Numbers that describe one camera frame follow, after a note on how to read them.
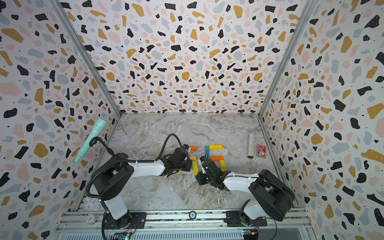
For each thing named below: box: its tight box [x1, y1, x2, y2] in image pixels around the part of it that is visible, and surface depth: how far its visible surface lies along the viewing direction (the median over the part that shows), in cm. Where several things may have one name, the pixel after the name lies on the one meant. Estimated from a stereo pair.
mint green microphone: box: [74, 118, 108, 163], surface depth 72 cm
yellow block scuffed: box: [209, 144, 224, 150], surface depth 105 cm
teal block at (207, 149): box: [204, 145, 210, 159], surface depth 102 cm
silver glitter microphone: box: [247, 130, 255, 159], surface depth 102 cm
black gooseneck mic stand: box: [89, 136, 129, 159], surface depth 73 cm
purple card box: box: [256, 144, 267, 159], surface depth 102 cm
